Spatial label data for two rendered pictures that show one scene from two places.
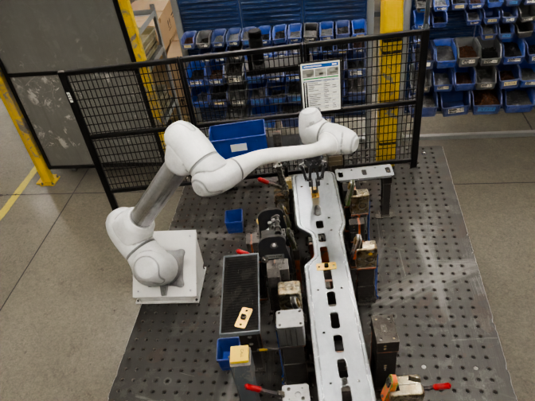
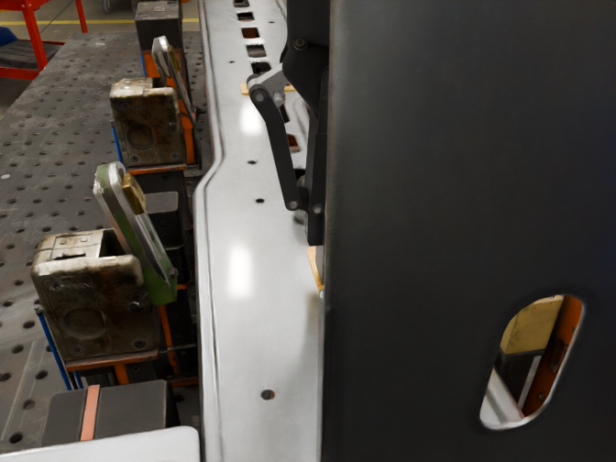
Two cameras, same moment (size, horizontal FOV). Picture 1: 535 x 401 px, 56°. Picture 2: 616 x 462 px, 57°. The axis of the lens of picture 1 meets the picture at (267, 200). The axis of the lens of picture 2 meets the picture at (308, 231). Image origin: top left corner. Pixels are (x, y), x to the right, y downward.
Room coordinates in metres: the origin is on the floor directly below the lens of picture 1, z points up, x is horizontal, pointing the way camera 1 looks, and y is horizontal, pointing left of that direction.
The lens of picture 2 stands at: (2.24, -0.34, 1.34)
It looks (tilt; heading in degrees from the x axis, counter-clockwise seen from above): 37 degrees down; 166
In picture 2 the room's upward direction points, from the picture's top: straight up
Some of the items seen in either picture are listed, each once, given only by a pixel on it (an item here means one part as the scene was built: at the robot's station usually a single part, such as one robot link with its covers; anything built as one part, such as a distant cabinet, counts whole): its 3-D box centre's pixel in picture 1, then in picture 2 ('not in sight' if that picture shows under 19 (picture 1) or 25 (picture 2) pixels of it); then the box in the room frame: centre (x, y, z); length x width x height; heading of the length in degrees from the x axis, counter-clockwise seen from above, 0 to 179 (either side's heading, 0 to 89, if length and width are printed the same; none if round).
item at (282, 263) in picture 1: (282, 293); not in sight; (1.41, -0.01, 0.89); 0.13 x 0.11 x 0.38; 86
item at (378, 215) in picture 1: (385, 193); not in sight; (2.03, -0.62, 0.84); 0.11 x 0.06 x 0.29; 86
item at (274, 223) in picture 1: (277, 262); not in sight; (1.55, -0.01, 0.94); 0.18 x 0.13 x 0.49; 176
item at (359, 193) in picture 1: (359, 219); (125, 376); (1.83, -0.44, 0.87); 0.12 x 0.09 x 0.35; 86
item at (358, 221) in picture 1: (357, 243); (165, 301); (1.70, -0.39, 0.84); 0.11 x 0.08 x 0.29; 86
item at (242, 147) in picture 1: (238, 140); not in sight; (2.36, 0.11, 1.10); 0.30 x 0.17 x 0.13; 89
